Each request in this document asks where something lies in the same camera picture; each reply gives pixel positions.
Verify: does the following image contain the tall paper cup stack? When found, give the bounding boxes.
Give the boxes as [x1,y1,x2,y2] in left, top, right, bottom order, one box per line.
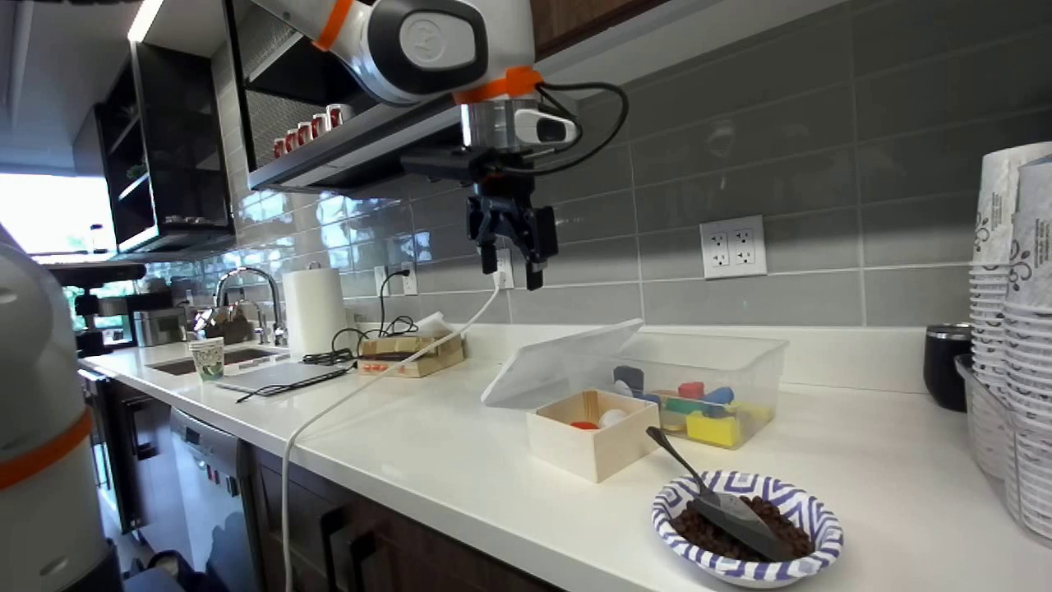
[965,138,1052,487]

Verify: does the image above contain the dark metal scoop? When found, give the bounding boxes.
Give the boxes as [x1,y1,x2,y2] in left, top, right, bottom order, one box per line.
[645,426,796,562]

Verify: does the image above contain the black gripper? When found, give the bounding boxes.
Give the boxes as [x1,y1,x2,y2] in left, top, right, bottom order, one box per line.
[463,147,563,292]

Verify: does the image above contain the dark wooden lower cabinet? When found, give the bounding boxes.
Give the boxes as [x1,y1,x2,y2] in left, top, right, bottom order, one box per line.
[245,440,566,592]

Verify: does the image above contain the blue patterned paper plate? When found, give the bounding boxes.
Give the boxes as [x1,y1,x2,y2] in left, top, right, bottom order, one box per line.
[646,468,848,592]

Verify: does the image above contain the brown wooden upper cabinet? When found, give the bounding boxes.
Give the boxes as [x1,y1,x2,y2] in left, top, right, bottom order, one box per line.
[528,0,663,61]

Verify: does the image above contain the brown coffee grounds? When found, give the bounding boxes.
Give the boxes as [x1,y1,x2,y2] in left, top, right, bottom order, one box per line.
[669,492,818,565]

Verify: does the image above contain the clear plastic tote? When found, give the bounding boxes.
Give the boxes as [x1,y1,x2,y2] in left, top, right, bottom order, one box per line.
[606,326,791,454]

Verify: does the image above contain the light wooden box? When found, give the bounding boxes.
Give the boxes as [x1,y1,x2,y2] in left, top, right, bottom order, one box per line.
[524,388,663,487]

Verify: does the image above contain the large chrome faucet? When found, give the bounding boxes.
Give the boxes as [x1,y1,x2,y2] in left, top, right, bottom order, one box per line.
[217,264,290,348]

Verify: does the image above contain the wooden tray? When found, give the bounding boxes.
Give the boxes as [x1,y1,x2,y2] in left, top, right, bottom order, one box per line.
[356,308,472,381]

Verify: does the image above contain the green printed paper cup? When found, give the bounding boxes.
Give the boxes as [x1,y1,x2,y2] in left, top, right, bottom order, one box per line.
[189,337,230,385]

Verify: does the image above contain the white paper towel roll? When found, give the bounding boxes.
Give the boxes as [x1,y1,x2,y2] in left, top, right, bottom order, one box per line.
[280,267,350,358]

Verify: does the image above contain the white four-socket wall outlet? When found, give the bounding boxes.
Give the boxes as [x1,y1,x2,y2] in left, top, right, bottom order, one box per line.
[696,214,770,282]

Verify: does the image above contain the blue grey toy piece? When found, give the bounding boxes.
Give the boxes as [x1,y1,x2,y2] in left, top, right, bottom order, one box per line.
[610,363,659,404]

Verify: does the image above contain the small white wall outlet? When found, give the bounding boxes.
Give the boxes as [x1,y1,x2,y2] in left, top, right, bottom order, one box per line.
[367,264,421,298]

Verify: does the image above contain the black coffee machine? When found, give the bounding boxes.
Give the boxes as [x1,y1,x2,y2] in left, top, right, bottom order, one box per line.
[45,256,183,358]

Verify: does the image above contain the black tumbler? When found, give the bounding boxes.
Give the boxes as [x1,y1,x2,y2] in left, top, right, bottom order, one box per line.
[920,319,977,414]

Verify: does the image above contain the grey flat tray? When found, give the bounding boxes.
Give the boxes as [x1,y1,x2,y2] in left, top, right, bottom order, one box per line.
[213,358,356,400]

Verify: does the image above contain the white power cable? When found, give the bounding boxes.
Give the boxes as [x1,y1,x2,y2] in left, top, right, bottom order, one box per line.
[276,255,517,592]

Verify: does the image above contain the yellow block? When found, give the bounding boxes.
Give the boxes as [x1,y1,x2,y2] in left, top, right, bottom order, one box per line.
[684,404,749,450]

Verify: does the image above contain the stainless dishwasher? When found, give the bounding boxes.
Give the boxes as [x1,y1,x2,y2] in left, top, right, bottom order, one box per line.
[161,407,263,592]

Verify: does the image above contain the black open wall shelf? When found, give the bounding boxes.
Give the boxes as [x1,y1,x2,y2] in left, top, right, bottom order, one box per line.
[90,44,240,261]

